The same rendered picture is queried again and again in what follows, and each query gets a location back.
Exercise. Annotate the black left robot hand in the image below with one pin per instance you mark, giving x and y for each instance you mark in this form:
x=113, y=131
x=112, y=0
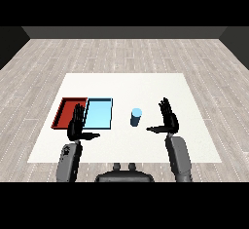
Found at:
x=76, y=127

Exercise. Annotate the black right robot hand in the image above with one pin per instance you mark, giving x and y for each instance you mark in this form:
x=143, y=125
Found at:
x=169, y=122

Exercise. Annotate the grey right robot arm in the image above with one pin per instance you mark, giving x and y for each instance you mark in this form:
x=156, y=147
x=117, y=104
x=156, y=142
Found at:
x=179, y=159

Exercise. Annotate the shallow red open box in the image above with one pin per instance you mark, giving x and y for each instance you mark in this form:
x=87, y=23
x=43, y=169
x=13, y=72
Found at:
x=66, y=114

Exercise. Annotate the shallow light blue open box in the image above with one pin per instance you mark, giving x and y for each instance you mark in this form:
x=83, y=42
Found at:
x=98, y=113

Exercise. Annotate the small blue can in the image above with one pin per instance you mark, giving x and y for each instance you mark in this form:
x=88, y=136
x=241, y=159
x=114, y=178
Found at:
x=135, y=117

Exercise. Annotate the dark grey robot body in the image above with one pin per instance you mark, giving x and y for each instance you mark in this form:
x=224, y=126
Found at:
x=124, y=175

